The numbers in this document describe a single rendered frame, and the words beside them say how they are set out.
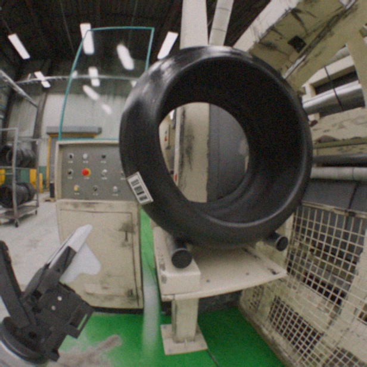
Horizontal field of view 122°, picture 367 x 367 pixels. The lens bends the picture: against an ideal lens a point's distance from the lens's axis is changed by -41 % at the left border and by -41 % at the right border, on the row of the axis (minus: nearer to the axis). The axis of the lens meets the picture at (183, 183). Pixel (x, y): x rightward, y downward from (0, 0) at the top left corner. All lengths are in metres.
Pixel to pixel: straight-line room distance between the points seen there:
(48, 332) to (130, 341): 1.07
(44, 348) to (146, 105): 0.42
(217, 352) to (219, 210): 0.95
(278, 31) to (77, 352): 1.89
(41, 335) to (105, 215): 0.88
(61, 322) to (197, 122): 0.75
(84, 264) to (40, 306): 0.09
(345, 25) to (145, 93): 0.70
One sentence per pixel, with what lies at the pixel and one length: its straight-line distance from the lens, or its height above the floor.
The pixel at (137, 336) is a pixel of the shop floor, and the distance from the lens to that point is 1.34.
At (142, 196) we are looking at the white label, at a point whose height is 1.03.
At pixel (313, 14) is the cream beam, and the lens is 0.75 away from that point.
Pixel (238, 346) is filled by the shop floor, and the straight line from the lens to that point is 1.32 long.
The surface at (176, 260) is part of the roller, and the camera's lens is 0.36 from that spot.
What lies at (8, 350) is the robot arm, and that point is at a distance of 0.27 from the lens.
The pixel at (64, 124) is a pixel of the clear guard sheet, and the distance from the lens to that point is 1.22.
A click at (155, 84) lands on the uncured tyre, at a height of 1.25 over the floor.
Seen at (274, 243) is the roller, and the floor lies 0.90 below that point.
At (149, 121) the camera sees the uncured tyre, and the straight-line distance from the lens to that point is 0.32.
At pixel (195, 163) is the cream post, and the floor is 1.12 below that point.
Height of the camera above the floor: 1.08
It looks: 3 degrees down
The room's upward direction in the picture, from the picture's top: 2 degrees clockwise
